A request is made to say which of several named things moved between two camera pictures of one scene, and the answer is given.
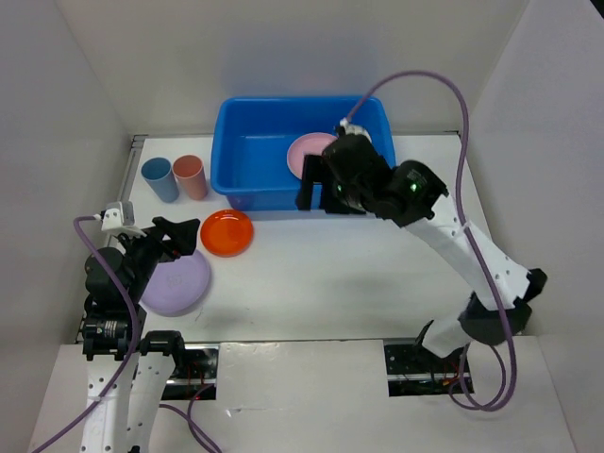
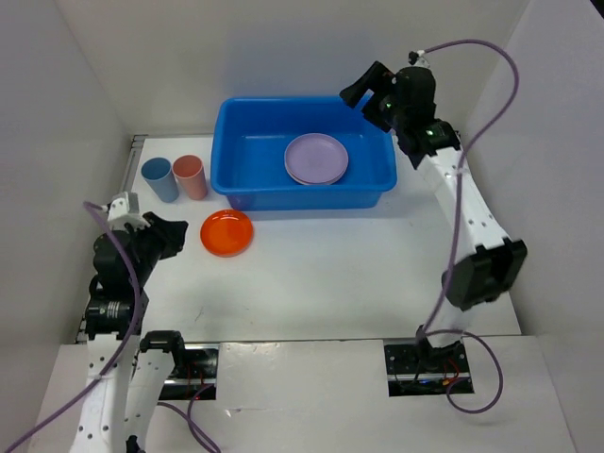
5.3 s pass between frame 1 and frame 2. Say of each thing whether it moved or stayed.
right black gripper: moved
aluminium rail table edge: stayed
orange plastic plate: stayed
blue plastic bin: stayed
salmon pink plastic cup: stayed
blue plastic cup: stayed
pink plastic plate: moved
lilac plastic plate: moved
